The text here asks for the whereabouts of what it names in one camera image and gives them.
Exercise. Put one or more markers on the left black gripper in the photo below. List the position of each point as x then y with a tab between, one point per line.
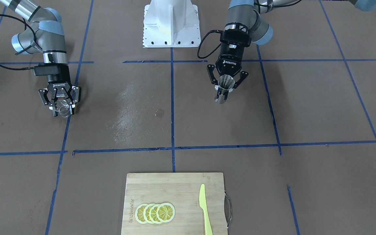
232	54

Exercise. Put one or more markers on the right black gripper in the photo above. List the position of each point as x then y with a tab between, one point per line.
58	80

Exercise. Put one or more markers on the steel jigger measuring cup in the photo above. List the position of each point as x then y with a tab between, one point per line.
225	84

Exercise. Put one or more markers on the clear glass shaker cup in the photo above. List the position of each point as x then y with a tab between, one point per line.
62	108

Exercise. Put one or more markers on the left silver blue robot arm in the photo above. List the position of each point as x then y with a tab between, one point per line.
245	25

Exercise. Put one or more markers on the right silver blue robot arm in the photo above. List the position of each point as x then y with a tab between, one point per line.
45	35

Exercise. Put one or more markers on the bamboo cutting board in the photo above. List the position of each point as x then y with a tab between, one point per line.
181	190

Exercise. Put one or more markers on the yellow plastic knife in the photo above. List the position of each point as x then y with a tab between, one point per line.
203	206

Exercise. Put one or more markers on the lemon slice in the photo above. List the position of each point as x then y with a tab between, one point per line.
140	218
146	213
153	214
165	212

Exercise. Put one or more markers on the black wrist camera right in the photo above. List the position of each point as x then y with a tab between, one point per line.
48	69

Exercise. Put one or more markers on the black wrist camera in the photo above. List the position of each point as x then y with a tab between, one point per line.
236	37
48	69

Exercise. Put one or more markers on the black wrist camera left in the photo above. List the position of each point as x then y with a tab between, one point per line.
236	37

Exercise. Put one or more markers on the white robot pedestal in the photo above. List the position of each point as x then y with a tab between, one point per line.
171	23

